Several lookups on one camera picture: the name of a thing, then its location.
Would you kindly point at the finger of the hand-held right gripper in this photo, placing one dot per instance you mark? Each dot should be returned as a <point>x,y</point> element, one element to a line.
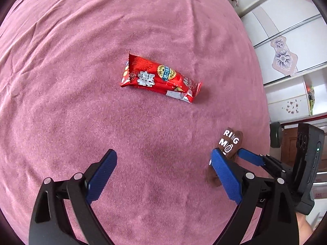
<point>251,156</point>

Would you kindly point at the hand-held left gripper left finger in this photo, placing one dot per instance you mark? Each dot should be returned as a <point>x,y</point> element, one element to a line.
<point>102,176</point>

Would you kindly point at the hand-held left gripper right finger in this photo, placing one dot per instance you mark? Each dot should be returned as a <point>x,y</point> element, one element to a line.
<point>227,176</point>

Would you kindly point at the brown sock with white lettering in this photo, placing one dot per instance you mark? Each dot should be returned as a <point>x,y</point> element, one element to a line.
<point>231,143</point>

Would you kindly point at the red snack packet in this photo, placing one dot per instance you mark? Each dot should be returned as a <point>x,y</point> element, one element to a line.
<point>153,76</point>

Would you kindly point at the person's right forearm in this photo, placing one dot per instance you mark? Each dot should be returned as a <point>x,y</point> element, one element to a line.
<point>304,228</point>

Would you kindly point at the brown wooden door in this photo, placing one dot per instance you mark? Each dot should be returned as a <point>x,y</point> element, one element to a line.
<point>288,143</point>

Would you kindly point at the pink blanket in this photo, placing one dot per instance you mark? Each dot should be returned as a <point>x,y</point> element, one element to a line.
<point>102,56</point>

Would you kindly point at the white floral wardrobe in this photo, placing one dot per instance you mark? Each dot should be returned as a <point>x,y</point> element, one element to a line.
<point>281,30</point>

